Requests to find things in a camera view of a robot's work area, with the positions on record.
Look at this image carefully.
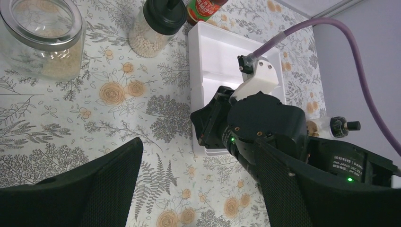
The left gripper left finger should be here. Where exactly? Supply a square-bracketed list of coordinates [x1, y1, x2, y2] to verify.
[0, 137, 144, 227]

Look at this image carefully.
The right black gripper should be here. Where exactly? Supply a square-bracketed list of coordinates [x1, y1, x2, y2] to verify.
[190, 85, 308, 170]

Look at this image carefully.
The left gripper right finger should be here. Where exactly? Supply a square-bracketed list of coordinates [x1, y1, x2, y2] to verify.
[255, 139, 401, 227]

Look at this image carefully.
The white plastic organizer tray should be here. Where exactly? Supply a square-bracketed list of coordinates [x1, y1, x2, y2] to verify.
[188, 21, 286, 157]

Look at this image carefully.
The clear glass jar metal rim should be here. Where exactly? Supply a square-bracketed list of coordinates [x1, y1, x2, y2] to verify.
[0, 0, 86, 81]

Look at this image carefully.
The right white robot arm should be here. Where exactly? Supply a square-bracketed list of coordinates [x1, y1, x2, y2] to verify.
[190, 86, 396, 187]

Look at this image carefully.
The red label sauce bottle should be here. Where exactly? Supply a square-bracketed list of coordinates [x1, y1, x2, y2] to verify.
[186, 0, 228, 26]

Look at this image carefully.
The black cap white bean jar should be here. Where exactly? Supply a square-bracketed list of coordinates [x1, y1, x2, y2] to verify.
[128, 0, 187, 58]

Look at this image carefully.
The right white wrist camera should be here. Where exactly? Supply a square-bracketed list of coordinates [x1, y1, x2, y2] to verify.
[230, 55, 279, 101]

